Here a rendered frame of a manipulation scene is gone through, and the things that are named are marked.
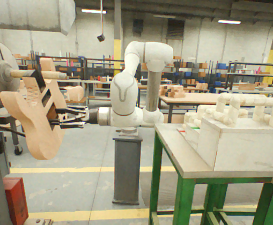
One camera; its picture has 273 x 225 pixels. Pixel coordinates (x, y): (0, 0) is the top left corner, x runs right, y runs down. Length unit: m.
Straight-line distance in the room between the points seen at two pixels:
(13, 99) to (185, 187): 0.67
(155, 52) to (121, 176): 1.15
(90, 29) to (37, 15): 11.56
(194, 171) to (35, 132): 0.61
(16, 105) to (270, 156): 0.90
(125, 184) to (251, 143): 1.25
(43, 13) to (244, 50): 14.35
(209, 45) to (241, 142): 12.73
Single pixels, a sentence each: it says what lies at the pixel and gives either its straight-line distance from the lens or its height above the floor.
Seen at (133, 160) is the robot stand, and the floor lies 0.48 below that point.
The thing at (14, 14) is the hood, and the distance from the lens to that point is 0.66.
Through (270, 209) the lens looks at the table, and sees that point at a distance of 1.03.
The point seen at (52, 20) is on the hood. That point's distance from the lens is 0.62.
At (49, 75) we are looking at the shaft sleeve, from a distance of 0.76.
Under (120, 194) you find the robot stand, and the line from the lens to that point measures 1.79.
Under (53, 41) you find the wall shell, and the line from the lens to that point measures 12.66.
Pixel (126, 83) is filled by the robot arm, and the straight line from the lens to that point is 0.59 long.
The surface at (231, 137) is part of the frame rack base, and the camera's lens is 0.67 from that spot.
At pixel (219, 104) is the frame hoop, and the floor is 1.17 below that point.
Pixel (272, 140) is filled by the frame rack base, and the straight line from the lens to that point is 0.77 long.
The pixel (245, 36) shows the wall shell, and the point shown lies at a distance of 14.73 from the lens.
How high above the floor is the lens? 1.28
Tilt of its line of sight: 15 degrees down
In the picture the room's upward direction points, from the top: 3 degrees clockwise
